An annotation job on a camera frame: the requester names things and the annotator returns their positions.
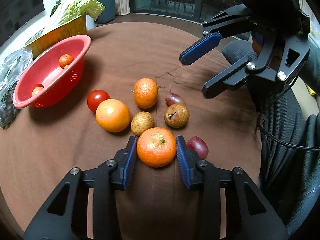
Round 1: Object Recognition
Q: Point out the napa cabbage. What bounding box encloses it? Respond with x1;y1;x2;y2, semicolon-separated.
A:
49;0;105;28

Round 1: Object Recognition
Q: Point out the light orange round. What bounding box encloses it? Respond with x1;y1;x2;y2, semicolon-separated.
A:
95;99;131;133

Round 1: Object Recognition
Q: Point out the dark orange top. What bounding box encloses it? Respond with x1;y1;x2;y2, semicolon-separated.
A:
59;54;74;68

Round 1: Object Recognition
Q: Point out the plastic bag of vegetables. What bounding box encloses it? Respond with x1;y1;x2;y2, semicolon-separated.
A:
0;48;33;129

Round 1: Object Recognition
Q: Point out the black cable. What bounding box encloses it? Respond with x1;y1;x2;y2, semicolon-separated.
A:
256;74;320;152

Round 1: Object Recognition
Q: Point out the black wall television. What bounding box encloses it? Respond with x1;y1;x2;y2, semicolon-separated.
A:
1;0;44;44

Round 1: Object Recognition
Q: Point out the person dark grey clothing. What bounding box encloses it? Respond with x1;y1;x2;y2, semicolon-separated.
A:
221;39;320;238

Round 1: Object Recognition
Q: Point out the brown longan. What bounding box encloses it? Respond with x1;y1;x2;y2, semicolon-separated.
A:
131;112;155;137
164;103;190;128

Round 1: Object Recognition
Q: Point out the brown round tablecloth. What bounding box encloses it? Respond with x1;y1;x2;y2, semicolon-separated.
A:
1;22;260;235

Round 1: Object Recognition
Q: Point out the red tomato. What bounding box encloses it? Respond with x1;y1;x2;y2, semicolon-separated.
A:
87;89;110;113

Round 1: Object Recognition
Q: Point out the small orange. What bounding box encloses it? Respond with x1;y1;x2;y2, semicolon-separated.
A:
31;86;44;96

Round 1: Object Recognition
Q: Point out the red plastic basin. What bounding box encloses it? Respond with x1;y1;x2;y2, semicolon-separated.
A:
13;35;91;109

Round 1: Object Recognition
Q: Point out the red grape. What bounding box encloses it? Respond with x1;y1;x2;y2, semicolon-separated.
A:
187;136;209;159
165;93;185;106

